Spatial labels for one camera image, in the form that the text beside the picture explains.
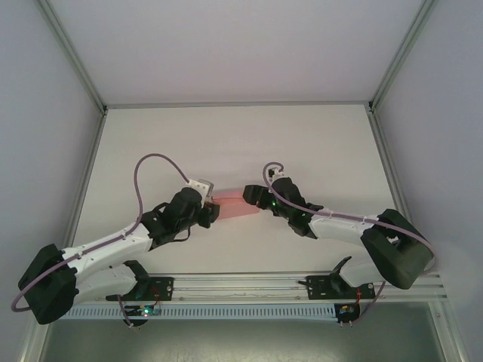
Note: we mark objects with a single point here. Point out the pink paper box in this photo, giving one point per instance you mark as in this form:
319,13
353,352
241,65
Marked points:
234,207

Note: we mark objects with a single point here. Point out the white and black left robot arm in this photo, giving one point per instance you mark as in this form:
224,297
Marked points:
105,249

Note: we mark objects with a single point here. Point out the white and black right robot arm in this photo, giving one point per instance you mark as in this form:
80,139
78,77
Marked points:
339,226

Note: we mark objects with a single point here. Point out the small circuit board green light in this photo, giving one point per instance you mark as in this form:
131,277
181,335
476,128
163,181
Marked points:
145,311

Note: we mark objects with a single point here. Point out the small circuit board blue part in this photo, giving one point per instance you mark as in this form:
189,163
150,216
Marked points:
347,310

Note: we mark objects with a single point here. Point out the aluminium mounting rail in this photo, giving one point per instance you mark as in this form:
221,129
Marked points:
234,283

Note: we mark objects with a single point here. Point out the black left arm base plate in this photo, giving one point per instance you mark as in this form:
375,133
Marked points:
164,288

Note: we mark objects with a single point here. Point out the aluminium frame back bar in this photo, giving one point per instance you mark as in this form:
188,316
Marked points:
234,104

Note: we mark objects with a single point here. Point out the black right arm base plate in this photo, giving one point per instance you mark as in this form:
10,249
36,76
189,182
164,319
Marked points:
319,288

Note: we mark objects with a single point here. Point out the aluminium table side rail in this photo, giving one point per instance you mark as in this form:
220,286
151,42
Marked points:
385,158
87,181

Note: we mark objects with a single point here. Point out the aluminium frame post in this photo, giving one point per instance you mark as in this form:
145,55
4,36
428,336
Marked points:
403,53
71,56

